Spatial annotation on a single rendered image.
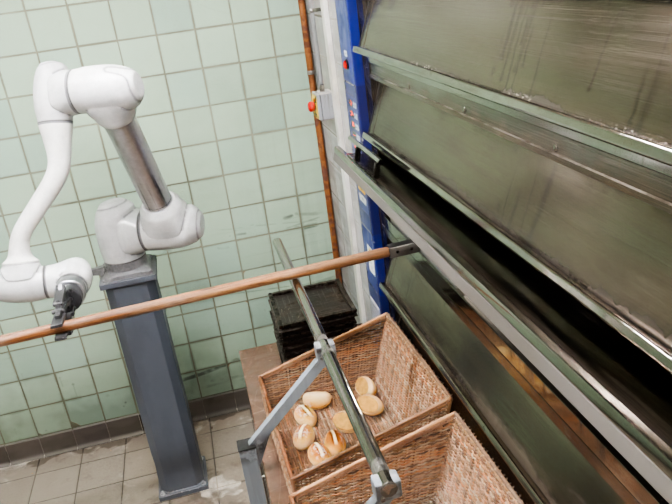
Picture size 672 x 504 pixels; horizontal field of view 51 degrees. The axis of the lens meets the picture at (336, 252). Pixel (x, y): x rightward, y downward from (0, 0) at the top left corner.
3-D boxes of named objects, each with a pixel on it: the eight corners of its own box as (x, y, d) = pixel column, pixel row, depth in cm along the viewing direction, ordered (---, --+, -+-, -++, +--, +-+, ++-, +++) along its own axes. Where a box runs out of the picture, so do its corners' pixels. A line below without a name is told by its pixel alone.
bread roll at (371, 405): (375, 419, 224) (384, 421, 228) (382, 399, 225) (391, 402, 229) (352, 408, 231) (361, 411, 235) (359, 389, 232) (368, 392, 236)
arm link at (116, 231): (112, 249, 270) (97, 195, 261) (157, 245, 268) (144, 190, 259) (96, 266, 255) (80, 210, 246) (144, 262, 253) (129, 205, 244)
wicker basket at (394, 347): (396, 377, 250) (388, 309, 239) (462, 478, 199) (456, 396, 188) (263, 412, 241) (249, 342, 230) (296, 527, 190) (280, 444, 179)
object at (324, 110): (331, 113, 280) (328, 88, 276) (337, 118, 271) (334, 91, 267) (313, 116, 279) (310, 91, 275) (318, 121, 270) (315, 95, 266)
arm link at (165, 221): (156, 227, 268) (212, 222, 265) (149, 260, 257) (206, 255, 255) (70, 56, 210) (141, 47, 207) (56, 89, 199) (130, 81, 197)
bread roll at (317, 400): (304, 396, 241) (304, 412, 238) (300, 390, 235) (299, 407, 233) (333, 395, 239) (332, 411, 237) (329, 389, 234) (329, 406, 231)
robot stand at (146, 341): (159, 471, 309) (102, 265, 271) (205, 458, 313) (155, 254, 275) (159, 502, 291) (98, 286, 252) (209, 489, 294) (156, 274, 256)
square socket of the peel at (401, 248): (390, 259, 198) (389, 248, 196) (387, 254, 201) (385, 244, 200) (421, 252, 199) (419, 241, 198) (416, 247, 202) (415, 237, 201)
